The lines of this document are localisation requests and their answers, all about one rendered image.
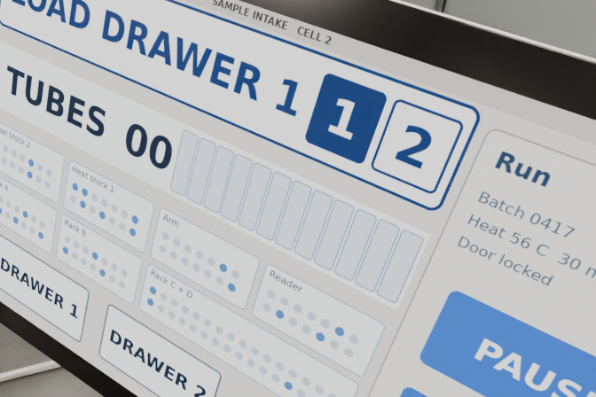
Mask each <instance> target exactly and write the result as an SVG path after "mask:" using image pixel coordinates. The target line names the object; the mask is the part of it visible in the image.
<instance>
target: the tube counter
mask: <svg viewBox="0 0 596 397"><path fill-rule="evenodd" d="M117 168H119V169H121V170H123V171H125V172H127V173H129V174H131V175H133V176H135V177H137V178H139V179H141V180H143V181H145V182H147V183H149V184H151V185H152V186H154V187H156V188H158V189H160V190H162V191H165V192H167V193H168V194H170V195H172V196H174V197H176V198H178V199H181V200H183V201H184V202H186V203H188V204H189V205H191V206H194V207H196V208H198V209H199V210H201V211H203V212H205V213H207V214H210V215H212V216H214V217H215V218H217V219H219V220H221V221H223V222H226V223H228V224H229V225H231V226H232V227H234V228H236V229H238V230H241V231H243V232H245V233H247V234H248V235H250V236H252V237H255V238H257V239H259V240H261V241H263V242H264V243H266V244H267V245H270V246H272V247H274V248H276V249H278V250H280V251H281V252H283V253H286V254H288V255H290V256H292V257H294V258H295V259H297V260H299V261H302V262H304V263H306V264H307V265H309V266H311V267H312V268H314V269H317V270H319V271H321V272H323V273H325V274H327V275H328V276H331V277H333V278H335V279H337V280H339V281H341V282H343V283H344V284H346V285H348V286H350V287H352V288H354V289H356V290H358V291H360V292H362V293H364V294H366V295H368V296H370V297H372V298H374V299H376V300H378V301H380V302H382V303H384V304H386V305H387V306H389V307H392V308H393V309H395V310H398V307H399V305H400V303H401V301H402V298H403V296H404V294H405V291H406V289H407V287H408V285H409V283H410V281H411V279H412V275H413V273H414V271H415V269H416V267H417V265H418V263H419V260H420V257H421V255H422V253H423V251H424V249H425V247H426V244H427V242H428V240H429V237H430V234H428V233H426V232H424V231H422V230H419V229H416V228H414V227H412V226H411V225H409V224H406V223H404V222H401V221H398V220H397V219H395V218H393V217H391V216H388V215H386V214H384V213H381V212H379V211H377V210H375V209H373V208H370V207H368V206H366V205H363V204H361V203H359V202H357V201H355V200H353V199H351V198H348V197H345V196H343V195H341V194H340V193H337V192H335V191H332V190H330V189H327V188H326V187H324V186H322V185H319V184H317V183H314V182H312V181H310V180H308V179H306V178H304V177H301V176H299V175H297V174H295V173H292V172H290V171H288V170H286V169H284V168H282V167H279V166H276V165H274V164H272V163H270V162H269V161H266V160H263V159H261V158H258V157H256V156H255V155H253V154H251V153H248V152H245V151H243V150H241V149H239V148H237V147H235V146H233V145H230V144H227V143H226V142H223V141H221V140H219V139H217V138H215V137H212V136H210V135H208V134H205V133H203V132H201V131H199V130H197V129H195V128H192V127H190V126H187V125H185V124H183V123H182V122H179V121H176V120H174V119H172V118H169V117H168V116H166V115H164V114H161V113H158V112H156V111H154V110H152V109H150V108H148V107H146V106H143V105H141V104H139V103H137V102H134V101H132V100H130V99H129V102H128V108H127V112H126V118H125V122H124V128H123V132H122V141H121V147H120V151H119V157H118V161H117Z"/></svg>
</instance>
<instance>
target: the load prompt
mask: <svg viewBox="0 0 596 397"><path fill-rule="evenodd" d="M0 26H2V27H6V28H8V29H10V30H11V31H14V32H16V33H18V34H21V35H24V36H26V37H28V38H30V39H32V40H35V41H37V42H39V43H42V44H44V45H47V46H49V47H51V48H53V49H55V50H57V51H61V52H63V53H65V54H67V55H69V56H71V57H73V58H77V59H79V60H81V61H83V62H85V63H88V64H90V65H92V66H95V67H97V68H99V69H102V70H104V71H106V72H108V73H110V74H114V75H116V76H118V77H120V78H122V79H124V80H126V81H129V82H132V83H135V84H136V85H138V86H140V87H143V88H145V89H147V90H150V91H152V92H155V93H157V94H159V95H161V96H164V97H166V98H169V99H171V100H173V101H176V102H178V103H179V104H181V105H185V106H187V107H190V108H192V109H193V110H196V111H198V112H200V113H204V114H206V115H207V116H210V117H212V118H214V119H217V120H219V121H221V122H224V123H226V124H228V125H231V126H233V127H234V128H238V129H240V130H242V131H245V132H247V133H248V134H251V135H253V136H257V137H259V138H261V139H262V140H265V141H267V142H269V143H272V144H275V145H277V146H279V147H281V148H283V149H286V150H288V151H290V152H293V153H295V154H298V155H300V156H302V157H304V158H306V159H308V160H312V161H314V162H316V163H318V164H320V165H322V166H325V167H328V168H330V169H332V170H334V171H336V172H339V173H341V174H343V175H346V176H348V177H350V178H353V179H355V180H357V181H359V182H361V183H365V184H367V185H369V186H371V187H373V188H375V189H377V190H380V191H383V192H386V193H387V194H389V195H391V196H394V197H396V198H398V199H401V200H403V201H406V202H408V203H410V204H412V205H415V206H417V207H420V208H422V209H424V210H427V211H429V212H430V213H432V214H436V215H438V216H439V214H440V213H441V211H442V209H443V205H444V203H445V201H446V199H447V197H448V195H449V193H450V190H451V187H452V185H453V183H454V181H455V179H456V177H457V174H458V172H459V169H460V167H461V165H462V163H463V160H464V158H465V157H466V155H467V151H468V149H469V147H470V144H471V143H472V141H473V139H474V135H475V133H476V131H477V129H478V127H479V125H480V122H481V120H482V117H483V115H484V113H485V111H486V109H483V108H481V107H478V106H476V105H471V104H469V103H466V102H463V101H461V100H458V99H456V98H453V97H448V96H446V95H444V94H441V93H438V92H435V91H432V90H429V89H426V88H423V87H420V86H418V85H416V84H413V83H410V82H406V81H404V80H401V79H398V78H396V77H393V76H390V75H388V74H384V73H381V72H378V71H375V70H373V69H371V68H368V67H365V66H360V65H359V64H356V63H353V62H350V61H347V60H345V59H343V58H338V57H335V56H333V55H330V54H328V53H325V52H323V51H318V50H315V49H313V48H311V47H308V46H305V45H302V44H299V43H296V42H293V41H290V40H287V39H285V38H283V37H280V36H277V35H273V34H270V33H268V32H265V31H262V30H260V29H257V28H254V27H250V26H248V25H245V24H242V23H239V22H238V21H235V20H232V19H227V18H225V17H223V16H220V15H217V14H214V13H212V12H208V11H205V10H202V9H200V8H197V7H194V6H192V5H189V4H185V3H182V2H179V1H177V0H0Z"/></svg>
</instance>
